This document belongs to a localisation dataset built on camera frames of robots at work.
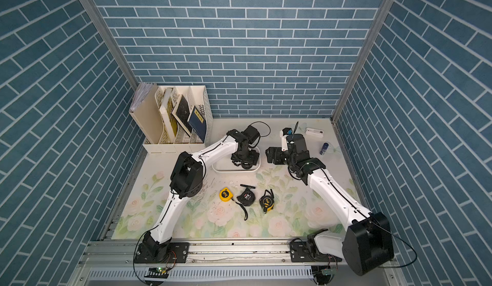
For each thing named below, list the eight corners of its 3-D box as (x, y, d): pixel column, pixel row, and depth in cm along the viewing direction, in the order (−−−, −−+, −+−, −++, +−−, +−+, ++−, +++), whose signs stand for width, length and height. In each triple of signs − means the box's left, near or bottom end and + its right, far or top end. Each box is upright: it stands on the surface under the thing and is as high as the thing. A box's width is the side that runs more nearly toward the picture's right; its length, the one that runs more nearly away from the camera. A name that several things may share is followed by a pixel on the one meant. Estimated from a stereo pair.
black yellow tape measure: (259, 212, 86) (259, 210, 83) (259, 192, 92) (259, 189, 89) (274, 212, 86) (275, 210, 83) (273, 192, 92) (273, 189, 89)
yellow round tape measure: (217, 195, 91) (216, 193, 89) (225, 188, 93) (225, 185, 91) (225, 204, 88) (224, 202, 86) (234, 196, 91) (233, 194, 89)
